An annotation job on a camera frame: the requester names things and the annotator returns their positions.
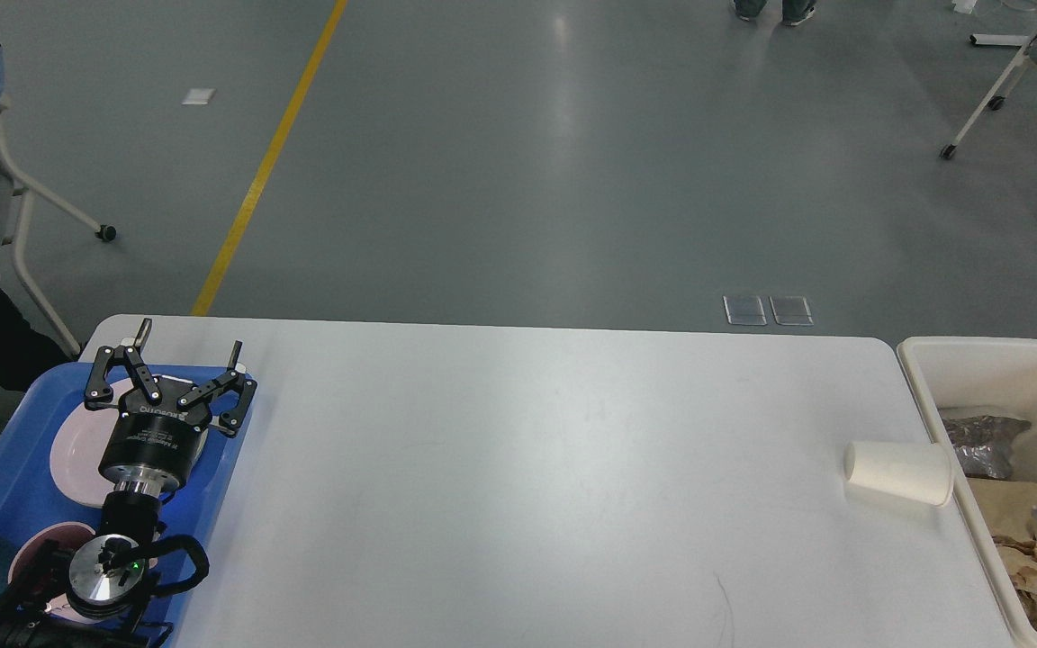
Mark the white plastic bin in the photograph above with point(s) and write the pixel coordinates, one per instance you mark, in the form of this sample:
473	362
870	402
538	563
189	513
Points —
998	373

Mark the white rolling stand right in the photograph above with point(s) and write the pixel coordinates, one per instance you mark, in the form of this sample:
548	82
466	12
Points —
1005	72

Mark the crumpled clear plastic wrap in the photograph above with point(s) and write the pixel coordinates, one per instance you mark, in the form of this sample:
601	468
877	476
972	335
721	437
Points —
983	440

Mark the floor outlet plate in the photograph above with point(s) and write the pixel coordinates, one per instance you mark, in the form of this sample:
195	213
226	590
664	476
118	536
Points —
791	311
746	310

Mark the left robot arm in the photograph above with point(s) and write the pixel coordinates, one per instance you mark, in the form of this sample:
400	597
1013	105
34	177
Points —
147	615

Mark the left floor outlet plate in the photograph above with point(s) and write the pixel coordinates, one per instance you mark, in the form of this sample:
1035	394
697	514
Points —
746	310

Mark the brown paper bag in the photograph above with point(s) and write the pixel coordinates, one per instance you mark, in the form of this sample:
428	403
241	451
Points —
1006	507

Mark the pink plate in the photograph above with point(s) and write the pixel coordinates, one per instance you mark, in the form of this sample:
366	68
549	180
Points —
79	443

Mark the brown paper ball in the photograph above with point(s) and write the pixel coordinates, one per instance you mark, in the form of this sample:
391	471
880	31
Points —
1020	561

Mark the pink HOME mug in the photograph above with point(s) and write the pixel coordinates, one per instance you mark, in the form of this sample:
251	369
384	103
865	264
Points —
89	557

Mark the white paper cup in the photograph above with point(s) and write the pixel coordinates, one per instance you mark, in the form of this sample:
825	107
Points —
917	472

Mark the right floor outlet plate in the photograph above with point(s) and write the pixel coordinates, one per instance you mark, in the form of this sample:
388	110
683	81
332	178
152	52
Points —
791	311

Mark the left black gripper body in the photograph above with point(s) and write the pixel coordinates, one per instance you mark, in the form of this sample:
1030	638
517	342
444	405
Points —
154	442

